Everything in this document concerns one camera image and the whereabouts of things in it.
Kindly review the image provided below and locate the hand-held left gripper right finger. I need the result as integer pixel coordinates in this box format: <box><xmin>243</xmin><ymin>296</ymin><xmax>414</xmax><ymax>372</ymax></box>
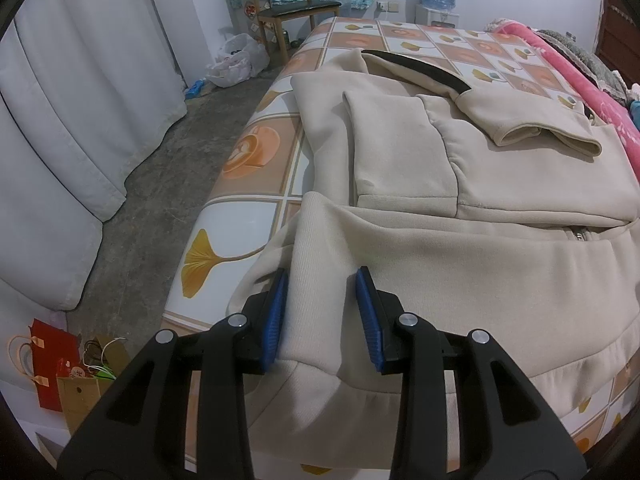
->
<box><xmin>354</xmin><ymin>266</ymin><xmax>586</xmax><ymax>480</ymax></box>

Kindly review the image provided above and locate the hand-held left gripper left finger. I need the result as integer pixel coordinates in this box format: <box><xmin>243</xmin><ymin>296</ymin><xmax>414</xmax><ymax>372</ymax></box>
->
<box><xmin>57</xmin><ymin>267</ymin><xmax>291</xmax><ymax>480</ymax></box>

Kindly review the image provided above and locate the cream jacket with black trim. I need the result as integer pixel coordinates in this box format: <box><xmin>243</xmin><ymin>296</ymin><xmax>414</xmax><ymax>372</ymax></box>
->
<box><xmin>230</xmin><ymin>49</ymin><xmax>640</xmax><ymax>466</ymax></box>

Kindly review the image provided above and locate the light brown paper bag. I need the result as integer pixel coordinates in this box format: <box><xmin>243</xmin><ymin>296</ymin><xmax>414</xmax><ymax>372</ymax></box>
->
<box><xmin>56</xmin><ymin>375</ymin><xmax>103</xmax><ymax>436</ymax></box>

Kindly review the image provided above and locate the red paper bag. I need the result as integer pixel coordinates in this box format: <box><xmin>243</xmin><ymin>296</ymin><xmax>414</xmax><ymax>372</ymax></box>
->
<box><xmin>7</xmin><ymin>317</ymin><xmax>83</xmax><ymax>413</ymax></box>

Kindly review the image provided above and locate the white plastic bag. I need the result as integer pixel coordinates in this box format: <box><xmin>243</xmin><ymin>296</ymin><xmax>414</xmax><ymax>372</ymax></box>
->
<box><xmin>220</xmin><ymin>34</ymin><xmax>271</xmax><ymax>78</ymax></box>
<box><xmin>206</xmin><ymin>55</ymin><xmax>251</xmax><ymax>88</ymax></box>

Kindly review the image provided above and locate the white water dispenser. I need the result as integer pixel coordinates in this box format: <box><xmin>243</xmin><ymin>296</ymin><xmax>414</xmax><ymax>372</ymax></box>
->
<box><xmin>415</xmin><ymin>4</ymin><xmax>461</xmax><ymax>28</ymax></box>

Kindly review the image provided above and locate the white curtain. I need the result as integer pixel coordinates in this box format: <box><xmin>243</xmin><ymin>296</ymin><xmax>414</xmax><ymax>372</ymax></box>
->
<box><xmin>0</xmin><ymin>0</ymin><xmax>188</xmax><ymax>391</ymax></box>

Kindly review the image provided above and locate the wooden chair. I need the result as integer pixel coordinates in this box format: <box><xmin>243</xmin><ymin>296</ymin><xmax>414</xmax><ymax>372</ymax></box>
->
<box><xmin>243</xmin><ymin>0</ymin><xmax>341</xmax><ymax>66</ymax></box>

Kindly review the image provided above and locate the pink floral blanket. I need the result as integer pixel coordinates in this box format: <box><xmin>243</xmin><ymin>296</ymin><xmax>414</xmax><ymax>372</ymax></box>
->
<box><xmin>482</xmin><ymin>19</ymin><xmax>640</xmax><ymax>181</ymax></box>

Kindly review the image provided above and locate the green patterned pillow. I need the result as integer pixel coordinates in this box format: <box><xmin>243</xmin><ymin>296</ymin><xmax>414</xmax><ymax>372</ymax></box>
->
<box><xmin>537</xmin><ymin>29</ymin><xmax>628</xmax><ymax>101</ymax></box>

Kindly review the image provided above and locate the brown wooden door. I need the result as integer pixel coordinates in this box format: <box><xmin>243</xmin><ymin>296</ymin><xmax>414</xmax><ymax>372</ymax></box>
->
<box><xmin>597</xmin><ymin>0</ymin><xmax>640</xmax><ymax>86</ymax></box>

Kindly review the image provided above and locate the string of hanging cards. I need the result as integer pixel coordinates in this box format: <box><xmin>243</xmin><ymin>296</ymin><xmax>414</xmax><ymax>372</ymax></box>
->
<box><xmin>239</xmin><ymin>0</ymin><xmax>268</xmax><ymax>46</ymax></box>

